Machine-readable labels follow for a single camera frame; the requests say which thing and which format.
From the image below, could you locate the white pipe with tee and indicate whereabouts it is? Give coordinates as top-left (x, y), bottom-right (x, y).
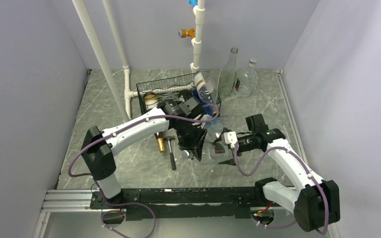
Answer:
top-left (102, 0), bottom-right (137, 119)

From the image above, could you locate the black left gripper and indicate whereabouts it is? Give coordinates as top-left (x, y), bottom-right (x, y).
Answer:
top-left (175, 120), bottom-right (208, 162)

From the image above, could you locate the aluminium frame rail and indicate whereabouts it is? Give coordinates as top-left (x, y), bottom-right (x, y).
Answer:
top-left (32, 185), bottom-right (342, 238)

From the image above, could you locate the clear bottle black gold label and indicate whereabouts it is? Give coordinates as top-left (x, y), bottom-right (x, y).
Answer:
top-left (218, 47), bottom-right (238, 99)

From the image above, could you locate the blue valve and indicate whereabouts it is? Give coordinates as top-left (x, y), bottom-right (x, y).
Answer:
top-left (188, 0), bottom-right (198, 7)

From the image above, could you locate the clear bottle black cap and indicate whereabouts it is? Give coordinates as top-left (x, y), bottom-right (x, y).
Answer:
top-left (193, 70), bottom-right (218, 105)

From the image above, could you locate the clear bottle silver cap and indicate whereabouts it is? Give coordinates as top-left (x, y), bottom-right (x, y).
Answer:
top-left (181, 142), bottom-right (231, 165)

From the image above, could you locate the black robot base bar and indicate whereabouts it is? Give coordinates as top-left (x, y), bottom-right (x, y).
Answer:
top-left (90, 186), bottom-right (272, 221)

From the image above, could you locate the clear round glass bottle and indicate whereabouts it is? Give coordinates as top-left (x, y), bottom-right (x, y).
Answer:
top-left (235, 58), bottom-right (257, 97)

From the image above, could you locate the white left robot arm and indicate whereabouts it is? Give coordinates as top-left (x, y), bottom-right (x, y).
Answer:
top-left (79, 97), bottom-right (207, 208)

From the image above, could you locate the white pipe with valves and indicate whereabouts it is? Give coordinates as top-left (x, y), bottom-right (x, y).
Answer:
top-left (190, 0), bottom-right (205, 73)

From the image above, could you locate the black wire wine rack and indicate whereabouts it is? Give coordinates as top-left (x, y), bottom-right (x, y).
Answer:
top-left (136, 73), bottom-right (221, 114)

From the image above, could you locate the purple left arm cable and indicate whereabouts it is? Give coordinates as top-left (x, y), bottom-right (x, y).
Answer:
top-left (67, 104), bottom-right (220, 178)

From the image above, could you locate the black handled tool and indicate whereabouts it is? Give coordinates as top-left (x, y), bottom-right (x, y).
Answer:
top-left (164, 136), bottom-right (177, 171)

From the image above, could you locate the slanted white pipe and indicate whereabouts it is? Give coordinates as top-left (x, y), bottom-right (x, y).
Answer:
top-left (72, 0), bottom-right (129, 121)

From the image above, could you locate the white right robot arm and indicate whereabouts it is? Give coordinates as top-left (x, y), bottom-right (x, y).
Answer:
top-left (219, 114), bottom-right (340, 235)

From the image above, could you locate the dark bottle gold foil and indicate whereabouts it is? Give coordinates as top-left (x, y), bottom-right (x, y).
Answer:
top-left (143, 92), bottom-right (166, 153)

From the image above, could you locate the orange valve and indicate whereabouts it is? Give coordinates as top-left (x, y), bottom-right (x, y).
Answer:
top-left (178, 28), bottom-right (195, 39)

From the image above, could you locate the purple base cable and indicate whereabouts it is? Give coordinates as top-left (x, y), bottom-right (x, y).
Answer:
top-left (100, 201), bottom-right (159, 238)

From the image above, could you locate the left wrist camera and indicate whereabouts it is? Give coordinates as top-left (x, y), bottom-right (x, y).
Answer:
top-left (195, 113), bottom-right (219, 123)

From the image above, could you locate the blue glass bottle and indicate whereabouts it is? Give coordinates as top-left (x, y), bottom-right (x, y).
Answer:
top-left (192, 88), bottom-right (224, 139)

